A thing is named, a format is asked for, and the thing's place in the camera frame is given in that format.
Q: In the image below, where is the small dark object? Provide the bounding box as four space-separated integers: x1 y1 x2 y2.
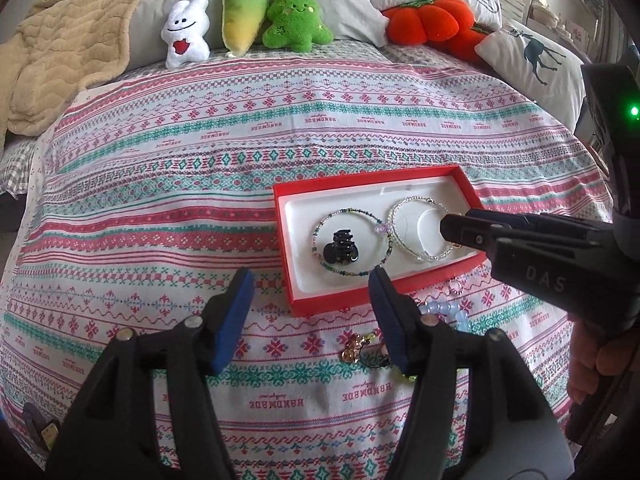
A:
20 402 62 454

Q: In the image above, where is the red box with white insert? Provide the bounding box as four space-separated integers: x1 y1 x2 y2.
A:
272 164 496 319

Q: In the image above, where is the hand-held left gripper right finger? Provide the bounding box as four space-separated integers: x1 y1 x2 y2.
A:
368 266 576 480

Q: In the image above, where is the grey checkered sheet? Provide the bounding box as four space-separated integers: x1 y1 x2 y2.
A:
0 136 47 196

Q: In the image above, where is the patterned bedspread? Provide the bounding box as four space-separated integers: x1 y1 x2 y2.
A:
0 39 621 480

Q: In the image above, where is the green beaded bracelet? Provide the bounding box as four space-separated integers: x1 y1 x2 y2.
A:
310 208 396 276

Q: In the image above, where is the red persimmon plush cushion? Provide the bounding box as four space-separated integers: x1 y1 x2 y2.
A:
382 0 494 64

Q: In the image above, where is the beige quilted blanket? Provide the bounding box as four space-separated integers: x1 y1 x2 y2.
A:
0 0 172 137

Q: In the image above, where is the yellow green carrot plush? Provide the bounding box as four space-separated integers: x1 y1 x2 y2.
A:
221 0 271 58

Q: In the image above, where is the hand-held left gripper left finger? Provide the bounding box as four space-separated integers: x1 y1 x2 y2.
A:
42 266 257 480

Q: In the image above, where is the white deer print pillow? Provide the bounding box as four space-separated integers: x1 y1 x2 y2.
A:
474 19 597 134

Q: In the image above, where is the gold charm jewelry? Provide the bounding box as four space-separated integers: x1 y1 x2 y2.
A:
341 333 392 369

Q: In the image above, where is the white tooth plush toy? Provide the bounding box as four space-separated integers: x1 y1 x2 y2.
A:
160 0 212 70

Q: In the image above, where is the clear beaded bracelet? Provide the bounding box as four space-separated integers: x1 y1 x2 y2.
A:
385 195 464 263

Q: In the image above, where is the person's right hand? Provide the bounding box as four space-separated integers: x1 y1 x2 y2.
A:
566 326 620 413

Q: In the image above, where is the green tree plush toy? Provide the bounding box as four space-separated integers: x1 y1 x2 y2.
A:
262 0 335 54

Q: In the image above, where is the light blue beaded bracelet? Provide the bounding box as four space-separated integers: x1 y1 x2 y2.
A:
419 300 472 334

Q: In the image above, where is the black hair claw clip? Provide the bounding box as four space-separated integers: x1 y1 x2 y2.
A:
320 229 360 266

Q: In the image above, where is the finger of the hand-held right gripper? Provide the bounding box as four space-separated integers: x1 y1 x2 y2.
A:
439 213 508 257
465 208 615 240

